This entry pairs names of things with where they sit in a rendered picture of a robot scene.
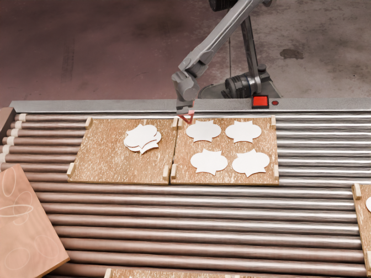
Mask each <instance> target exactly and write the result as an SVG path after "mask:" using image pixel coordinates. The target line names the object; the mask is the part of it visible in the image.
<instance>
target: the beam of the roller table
mask: <svg viewBox="0 0 371 278"><path fill-rule="evenodd" d="M275 100H276V101H278V102H279V104H278V105H272V101H275ZM176 103H177V100H176V99H136V100H17V101H12V102H11V104H10V106H9V107H14V108H15V110H16V112H17V114H176V113H177V109H176ZM186 109H188V110H194V113H195V114H251V113H371V98H269V109H252V99H195V101H194V106H193V108H189V107H187V106H185V107H183V109H182V110H186Z"/></svg>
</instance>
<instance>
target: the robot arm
mask: <svg viewBox="0 0 371 278"><path fill-rule="evenodd" d="M269 1H270V0H238V1H237V3H236V4H235V5H234V6H233V7H232V8H231V10H230V11H229V12H228V13H227V15H225V17H224V18H223V19H222V20H221V22H220V23H219V24H218V25H217V26H216V27H215V29H214V30H213V31H212V32H211V33H210V34H209V36H208V37H207V38H206V39H205V40H204V41H203V42H202V43H201V44H200V45H198V46H197V47H196V48H195V49H194V50H193V51H192V52H190V53H189V54H188V55H187V57H186V58H185V59H184V60H183V61H182V63H181V64H180V65H179V66H178V67H179V68H180V69H181V71H179V72H176V73H174V74H173V75H172V81H173V85H174V88H175V90H176V93H177V103H176V109H177V116H178V117H180V118H181V119H183V120H184V121H185V122H186V123H187V124H191V123H192V120H193V116H194V110H188V109H186V110H182V109H183V107H185V106H187V107H189V108H193V106H194V101H195V97H196V96H197V94H198V91H199V89H200V86H199V85H198V83H197V81H196V80H197V79H198V78H200V77H201V76H202V75H203V73H204V71H205V70H206V69H207V68H208V64H209V63H210V62H211V61H212V59H213V57H214V55H215V54H216V53H217V51H218V50H219V48H221V47H222V45H223V44H224V43H225V42H226V40H227V39H228V38H229V37H230V36H231V35H232V34H233V32H234V31H235V30H236V29H237V28H238V27H239V26H240V25H241V23H242V22H243V21H244V20H245V19H246V18H247V17H248V15H249V14H250V13H251V12H252V11H253V10H254V9H255V8H256V7H257V6H258V5H259V4H260V3H263V4H265V5H267V3H268V2H269ZM184 115H189V116H190V121H188V120H187V119H186V118H185V117H184Z"/></svg>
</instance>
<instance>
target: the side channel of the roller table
mask: <svg viewBox="0 0 371 278"><path fill-rule="evenodd" d="M16 114H17V112H16V110H15V108H14V107H3V108H2V109H1V111H0V146H3V143H2V141H3V138H4V137H7V131H8V130H9V129H11V127H10V125H11V123H12V122H15V119H14V118H15V115H16Z"/></svg>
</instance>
